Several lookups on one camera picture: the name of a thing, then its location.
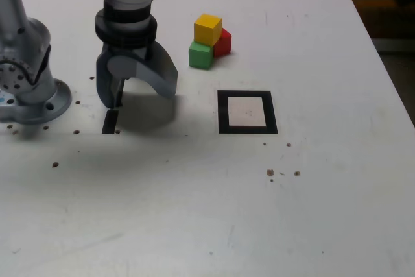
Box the black tape strip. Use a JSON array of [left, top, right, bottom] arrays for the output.
[[101, 78, 125, 135]]

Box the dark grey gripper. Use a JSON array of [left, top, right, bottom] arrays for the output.
[[96, 42, 178, 109]]

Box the black tape square outline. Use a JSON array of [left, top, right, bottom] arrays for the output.
[[217, 90, 279, 135]]

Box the red cube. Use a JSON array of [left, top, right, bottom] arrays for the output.
[[212, 27, 233, 58]]

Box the green cube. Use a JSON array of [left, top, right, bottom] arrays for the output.
[[188, 40, 214, 71]]

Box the yellow cube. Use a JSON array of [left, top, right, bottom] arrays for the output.
[[193, 13, 223, 47]]

